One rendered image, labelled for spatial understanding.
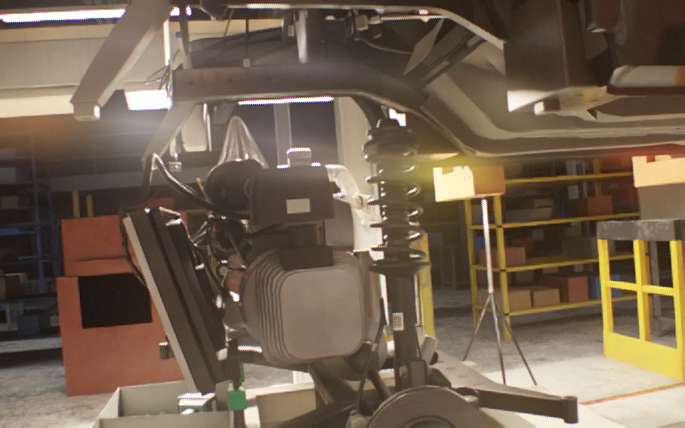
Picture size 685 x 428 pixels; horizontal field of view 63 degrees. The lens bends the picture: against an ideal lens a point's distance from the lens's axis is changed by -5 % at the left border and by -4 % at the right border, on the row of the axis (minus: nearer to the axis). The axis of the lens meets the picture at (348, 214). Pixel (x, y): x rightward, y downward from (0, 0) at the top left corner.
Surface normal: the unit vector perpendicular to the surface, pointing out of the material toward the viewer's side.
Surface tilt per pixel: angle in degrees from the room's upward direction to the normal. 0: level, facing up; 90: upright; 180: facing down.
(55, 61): 90
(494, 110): 103
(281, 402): 90
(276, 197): 90
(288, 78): 90
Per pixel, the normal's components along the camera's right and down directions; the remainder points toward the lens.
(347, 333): 0.19, -0.03
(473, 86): 0.07, 0.21
